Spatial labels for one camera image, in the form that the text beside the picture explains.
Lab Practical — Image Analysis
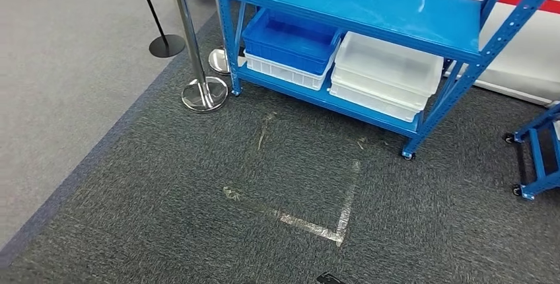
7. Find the white plastic bin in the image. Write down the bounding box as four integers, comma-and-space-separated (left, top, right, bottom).
244, 50, 340, 92

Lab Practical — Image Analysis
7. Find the angled clear floor tape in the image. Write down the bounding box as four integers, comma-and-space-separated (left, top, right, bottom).
222, 159, 363, 248

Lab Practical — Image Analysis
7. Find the blue plastic bin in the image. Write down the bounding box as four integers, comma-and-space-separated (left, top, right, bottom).
242, 8, 343, 77

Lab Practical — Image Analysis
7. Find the clear floor tape strip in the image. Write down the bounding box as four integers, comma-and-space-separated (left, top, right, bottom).
257, 112, 277, 152

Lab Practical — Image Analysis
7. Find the black thin stanchion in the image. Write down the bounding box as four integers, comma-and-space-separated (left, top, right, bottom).
131, 0, 186, 59

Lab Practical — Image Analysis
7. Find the chrome barrier stanchion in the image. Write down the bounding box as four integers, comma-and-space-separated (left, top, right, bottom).
164, 0, 229, 114
208, 47, 232, 76

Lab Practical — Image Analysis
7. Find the blue steel cart frame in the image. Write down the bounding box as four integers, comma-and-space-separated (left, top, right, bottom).
503, 102, 560, 201

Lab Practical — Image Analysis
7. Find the translucent plastic bin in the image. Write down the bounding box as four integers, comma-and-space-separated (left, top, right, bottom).
333, 31, 444, 98
329, 66, 432, 124

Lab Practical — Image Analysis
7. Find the black robot left leg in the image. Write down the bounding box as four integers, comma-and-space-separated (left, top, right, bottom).
314, 272, 347, 284

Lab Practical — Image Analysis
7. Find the blue metal shelf rack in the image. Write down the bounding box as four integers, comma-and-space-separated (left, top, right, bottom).
211, 0, 560, 160

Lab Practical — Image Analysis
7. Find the white car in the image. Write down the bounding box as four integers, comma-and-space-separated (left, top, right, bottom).
180, 0, 560, 108

